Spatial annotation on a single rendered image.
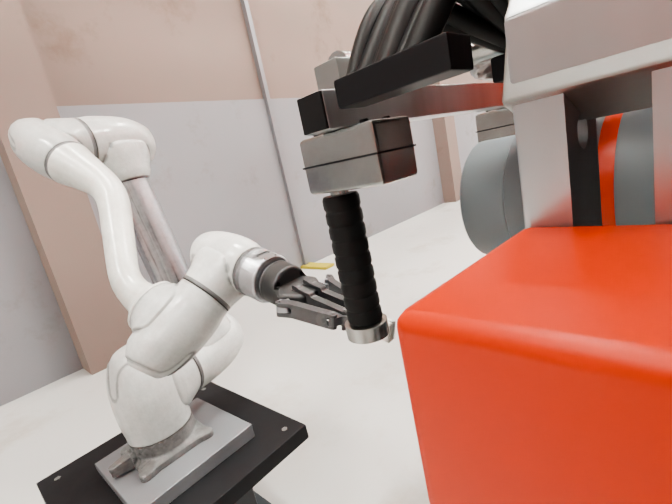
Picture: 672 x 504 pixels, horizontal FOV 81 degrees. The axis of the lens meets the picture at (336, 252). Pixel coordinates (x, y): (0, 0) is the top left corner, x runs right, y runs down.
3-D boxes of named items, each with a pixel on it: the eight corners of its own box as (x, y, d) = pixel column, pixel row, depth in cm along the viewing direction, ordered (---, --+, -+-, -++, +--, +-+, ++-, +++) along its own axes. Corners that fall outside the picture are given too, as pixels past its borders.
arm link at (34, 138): (41, 135, 80) (103, 132, 91) (-12, 104, 85) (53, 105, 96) (43, 193, 86) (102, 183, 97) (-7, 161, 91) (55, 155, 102)
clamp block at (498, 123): (542, 137, 52) (538, 96, 51) (477, 149, 58) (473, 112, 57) (555, 133, 55) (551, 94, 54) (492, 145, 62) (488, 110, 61)
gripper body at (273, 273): (253, 268, 63) (294, 286, 58) (291, 253, 69) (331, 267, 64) (257, 308, 66) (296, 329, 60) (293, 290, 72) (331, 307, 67)
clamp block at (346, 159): (383, 186, 30) (370, 114, 29) (308, 195, 36) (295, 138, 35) (420, 174, 33) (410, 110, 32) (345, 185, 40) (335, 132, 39)
